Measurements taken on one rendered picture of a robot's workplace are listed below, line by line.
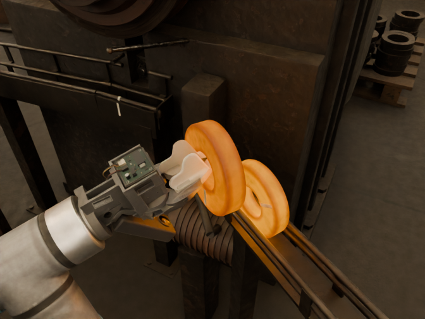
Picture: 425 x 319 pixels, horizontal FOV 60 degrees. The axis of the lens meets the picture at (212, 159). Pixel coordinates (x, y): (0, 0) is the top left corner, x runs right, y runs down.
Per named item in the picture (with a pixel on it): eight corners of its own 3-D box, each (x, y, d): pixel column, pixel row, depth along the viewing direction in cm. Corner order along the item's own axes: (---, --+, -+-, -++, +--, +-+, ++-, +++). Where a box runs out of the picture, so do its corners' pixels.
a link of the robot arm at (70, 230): (86, 274, 53) (71, 227, 60) (116, 256, 54) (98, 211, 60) (50, 245, 47) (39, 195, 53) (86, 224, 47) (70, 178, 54)
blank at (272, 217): (252, 224, 80) (240, 230, 79) (231, 157, 78) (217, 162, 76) (300, 238, 67) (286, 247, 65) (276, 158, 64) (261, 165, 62)
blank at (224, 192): (198, 104, 62) (179, 109, 61) (248, 145, 50) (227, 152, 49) (202, 178, 70) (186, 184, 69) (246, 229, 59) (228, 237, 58)
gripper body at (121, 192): (162, 171, 49) (80, 219, 48) (181, 206, 56) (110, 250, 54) (143, 140, 55) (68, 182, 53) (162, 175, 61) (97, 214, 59)
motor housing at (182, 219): (193, 288, 134) (186, 182, 99) (249, 314, 127) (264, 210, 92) (174, 319, 125) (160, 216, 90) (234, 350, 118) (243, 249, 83)
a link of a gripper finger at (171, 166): (210, 131, 55) (156, 162, 53) (219, 157, 59) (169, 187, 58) (201, 121, 57) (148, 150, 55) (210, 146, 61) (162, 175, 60)
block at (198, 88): (202, 143, 107) (200, 68, 92) (227, 152, 105) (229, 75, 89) (183, 166, 100) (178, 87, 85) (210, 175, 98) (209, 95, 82)
